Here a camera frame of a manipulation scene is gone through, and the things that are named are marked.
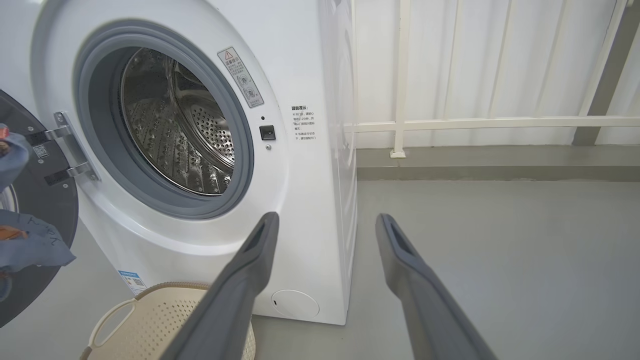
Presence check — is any stainless steel washer drum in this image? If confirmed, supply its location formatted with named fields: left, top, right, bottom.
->
left=120, top=47, right=236, bottom=196

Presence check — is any metal door hinge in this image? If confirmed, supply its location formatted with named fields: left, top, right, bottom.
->
left=44, top=111, right=101, bottom=182

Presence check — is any blue energy label sticker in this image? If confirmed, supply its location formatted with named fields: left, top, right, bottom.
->
left=118, top=270, right=148, bottom=297

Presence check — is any grey rubber door gasket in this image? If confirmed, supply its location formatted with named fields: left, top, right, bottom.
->
left=73, top=20, right=255, bottom=220

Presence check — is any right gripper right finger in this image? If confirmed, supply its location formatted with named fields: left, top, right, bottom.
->
left=375, top=213, right=498, bottom=360

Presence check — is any black round washing machine door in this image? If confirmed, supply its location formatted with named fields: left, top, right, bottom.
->
left=0, top=90, right=80, bottom=328

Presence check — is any white metal railing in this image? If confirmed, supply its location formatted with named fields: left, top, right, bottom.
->
left=345, top=0, right=640, bottom=159

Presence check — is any blue cartoon print garment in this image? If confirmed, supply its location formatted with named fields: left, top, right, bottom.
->
left=0, top=124, right=77, bottom=301

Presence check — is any printed instruction text label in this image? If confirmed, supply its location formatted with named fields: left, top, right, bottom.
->
left=291, top=105, right=317, bottom=142

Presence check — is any round white filter cover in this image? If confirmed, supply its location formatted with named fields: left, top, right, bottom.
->
left=270, top=289, right=320, bottom=319

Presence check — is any cream perforated laundry basket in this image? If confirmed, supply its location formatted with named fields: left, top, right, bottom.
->
left=80, top=282, right=257, bottom=360

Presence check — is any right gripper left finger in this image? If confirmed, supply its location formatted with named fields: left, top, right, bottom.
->
left=160, top=212, right=280, bottom=360

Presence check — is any white front-load washing machine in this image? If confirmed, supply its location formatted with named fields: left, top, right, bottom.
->
left=0, top=0, right=359, bottom=327

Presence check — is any warning sticker with red triangle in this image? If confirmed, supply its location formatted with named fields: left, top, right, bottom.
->
left=217, top=47, right=265, bottom=108

